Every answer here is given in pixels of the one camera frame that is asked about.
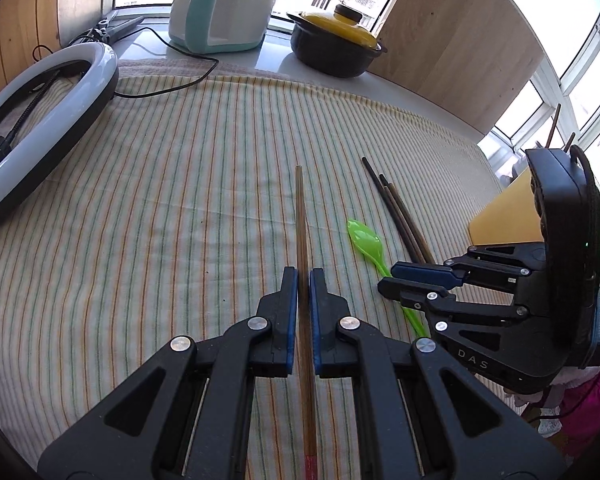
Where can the black pot with yellow lid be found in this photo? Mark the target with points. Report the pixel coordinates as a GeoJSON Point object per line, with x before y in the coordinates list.
{"type": "Point", "coordinates": [330, 55]}

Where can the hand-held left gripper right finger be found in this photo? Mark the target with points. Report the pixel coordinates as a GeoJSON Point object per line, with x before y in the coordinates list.
{"type": "Point", "coordinates": [316, 310]}

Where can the dark brown chopstick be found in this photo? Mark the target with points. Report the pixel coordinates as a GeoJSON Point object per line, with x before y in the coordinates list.
{"type": "Point", "coordinates": [372, 172]}
{"type": "Point", "coordinates": [420, 240]}
{"type": "Point", "coordinates": [386, 183]}

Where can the black tripod stand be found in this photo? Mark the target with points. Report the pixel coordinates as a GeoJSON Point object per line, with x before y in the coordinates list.
{"type": "Point", "coordinates": [120, 27]}

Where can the orange-brown wooden board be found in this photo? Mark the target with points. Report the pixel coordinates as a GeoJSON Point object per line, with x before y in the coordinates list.
{"type": "Point", "coordinates": [15, 10]}

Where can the green plastic spoon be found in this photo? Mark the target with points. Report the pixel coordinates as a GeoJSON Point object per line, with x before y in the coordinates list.
{"type": "Point", "coordinates": [364, 237]}

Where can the teal and white electric cooker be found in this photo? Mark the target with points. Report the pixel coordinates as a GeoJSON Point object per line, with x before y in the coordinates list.
{"type": "Point", "coordinates": [225, 10]}

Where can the striped tablecloth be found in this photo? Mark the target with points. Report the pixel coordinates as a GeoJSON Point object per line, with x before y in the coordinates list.
{"type": "Point", "coordinates": [155, 210]}

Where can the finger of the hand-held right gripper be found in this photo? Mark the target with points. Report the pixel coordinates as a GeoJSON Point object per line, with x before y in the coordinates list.
{"type": "Point", "coordinates": [420, 273]}
{"type": "Point", "coordinates": [405, 292]}

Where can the pink garment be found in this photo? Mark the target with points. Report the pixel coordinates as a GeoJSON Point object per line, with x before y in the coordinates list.
{"type": "Point", "coordinates": [590, 410]}

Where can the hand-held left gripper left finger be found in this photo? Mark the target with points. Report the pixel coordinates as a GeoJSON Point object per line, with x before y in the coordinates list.
{"type": "Point", "coordinates": [290, 310]}

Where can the large pale wooden board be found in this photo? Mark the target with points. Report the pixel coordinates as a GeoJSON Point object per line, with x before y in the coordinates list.
{"type": "Point", "coordinates": [455, 45]}

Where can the yellow plastic container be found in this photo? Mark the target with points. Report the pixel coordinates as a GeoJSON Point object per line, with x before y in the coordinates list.
{"type": "Point", "coordinates": [505, 210]}

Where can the brown red-tipped chopstick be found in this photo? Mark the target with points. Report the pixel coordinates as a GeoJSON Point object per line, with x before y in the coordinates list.
{"type": "Point", "coordinates": [554, 120]}
{"type": "Point", "coordinates": [302, 240]}

